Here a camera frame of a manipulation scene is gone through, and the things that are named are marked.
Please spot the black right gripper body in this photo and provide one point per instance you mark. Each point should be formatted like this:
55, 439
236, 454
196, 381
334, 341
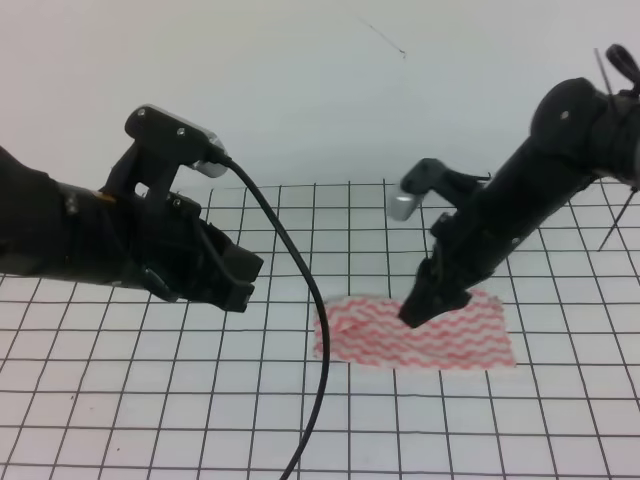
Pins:
523, 192

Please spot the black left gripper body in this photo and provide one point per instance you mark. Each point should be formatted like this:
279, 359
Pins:
176, 255

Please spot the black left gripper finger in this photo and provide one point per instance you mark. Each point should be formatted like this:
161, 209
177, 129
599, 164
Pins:
232, 296
237, 263

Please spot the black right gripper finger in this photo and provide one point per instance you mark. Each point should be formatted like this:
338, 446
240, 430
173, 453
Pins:
451, 300
422, 304

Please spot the pink wavy striped towel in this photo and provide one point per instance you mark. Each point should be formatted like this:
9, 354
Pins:
366, 330

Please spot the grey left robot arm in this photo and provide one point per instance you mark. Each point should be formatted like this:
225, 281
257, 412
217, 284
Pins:
30, 219

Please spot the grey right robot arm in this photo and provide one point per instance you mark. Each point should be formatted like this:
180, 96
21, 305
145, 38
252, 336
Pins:
577, 135

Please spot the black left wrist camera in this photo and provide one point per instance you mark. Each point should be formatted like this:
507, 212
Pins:
162, 144

